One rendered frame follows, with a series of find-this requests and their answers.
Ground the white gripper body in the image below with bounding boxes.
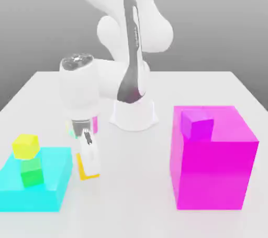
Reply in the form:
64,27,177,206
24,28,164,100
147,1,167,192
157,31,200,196
79,134,101,177

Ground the large cyan box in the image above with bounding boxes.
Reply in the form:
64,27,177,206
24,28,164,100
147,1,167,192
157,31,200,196
0,147,73,213

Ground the small purple cube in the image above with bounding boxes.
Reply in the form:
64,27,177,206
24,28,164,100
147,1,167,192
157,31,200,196
181,109,215,142

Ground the small orange cube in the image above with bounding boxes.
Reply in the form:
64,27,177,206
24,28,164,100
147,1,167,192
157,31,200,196
76,153,101,181

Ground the small yellow cube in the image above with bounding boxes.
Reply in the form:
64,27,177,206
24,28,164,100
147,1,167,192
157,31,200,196
12,134,40,160

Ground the large magenta box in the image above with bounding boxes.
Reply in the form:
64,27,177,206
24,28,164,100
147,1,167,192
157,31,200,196
170,105,260,211

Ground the small green cube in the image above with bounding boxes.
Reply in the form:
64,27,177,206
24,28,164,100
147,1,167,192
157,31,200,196
20,157,45,188

